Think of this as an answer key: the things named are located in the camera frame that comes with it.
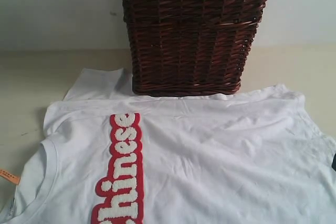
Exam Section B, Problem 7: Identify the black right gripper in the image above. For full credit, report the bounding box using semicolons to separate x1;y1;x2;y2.
331;154;336;170

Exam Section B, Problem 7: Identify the white t-shirt with red print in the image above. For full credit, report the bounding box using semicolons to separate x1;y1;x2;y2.
1;69;335;223

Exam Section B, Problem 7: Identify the dark brown wicker basket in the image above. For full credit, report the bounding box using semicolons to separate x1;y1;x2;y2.
122;0;267;97

